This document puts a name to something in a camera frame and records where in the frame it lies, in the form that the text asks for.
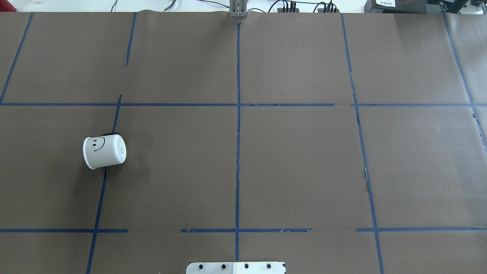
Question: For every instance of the white smiley mug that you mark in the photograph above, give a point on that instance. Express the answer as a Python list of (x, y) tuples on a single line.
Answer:
[(105, 150)]

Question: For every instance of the brown paper table cover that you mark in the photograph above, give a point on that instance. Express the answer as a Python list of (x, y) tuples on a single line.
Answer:
[(335, 143)]

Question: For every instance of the black usb hub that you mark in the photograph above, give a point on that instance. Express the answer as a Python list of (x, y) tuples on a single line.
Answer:
[(288, 7), (326, 7)]

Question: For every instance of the black box device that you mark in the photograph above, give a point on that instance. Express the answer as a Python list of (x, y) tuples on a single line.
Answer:
[(414, 6)]

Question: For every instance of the aluminium frame post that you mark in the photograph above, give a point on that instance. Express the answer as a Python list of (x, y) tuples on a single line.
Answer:
[(238, 8)]

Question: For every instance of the white pedestal base plate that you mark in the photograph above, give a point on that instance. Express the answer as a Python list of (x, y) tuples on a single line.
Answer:
[(249, 267)]

